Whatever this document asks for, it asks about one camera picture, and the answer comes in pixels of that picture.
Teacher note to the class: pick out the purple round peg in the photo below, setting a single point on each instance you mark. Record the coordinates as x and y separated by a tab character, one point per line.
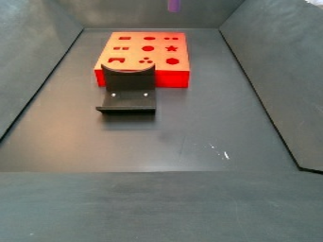
174	5

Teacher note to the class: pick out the red shape sorter block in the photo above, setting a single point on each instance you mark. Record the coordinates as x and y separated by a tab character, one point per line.
131	51

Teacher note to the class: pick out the black curved holder bracket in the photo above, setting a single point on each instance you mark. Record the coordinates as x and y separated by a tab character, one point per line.
130	90

